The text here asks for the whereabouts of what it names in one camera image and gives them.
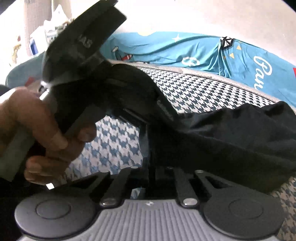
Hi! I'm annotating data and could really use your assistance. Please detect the black t-shirt white stripes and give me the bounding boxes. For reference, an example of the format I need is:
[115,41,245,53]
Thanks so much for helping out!
[147,100,296,194]

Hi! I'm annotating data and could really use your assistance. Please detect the person left hand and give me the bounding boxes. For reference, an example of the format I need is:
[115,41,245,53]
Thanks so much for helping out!
[1,87,96,185]

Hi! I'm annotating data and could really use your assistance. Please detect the houndstooth blue white blanket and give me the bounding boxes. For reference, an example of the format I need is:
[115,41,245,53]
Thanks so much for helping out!
[62,60,296,241]

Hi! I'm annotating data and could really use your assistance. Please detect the blue cartoon print bedsheet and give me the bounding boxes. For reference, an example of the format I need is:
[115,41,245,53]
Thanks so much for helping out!
[5,32,296,103]

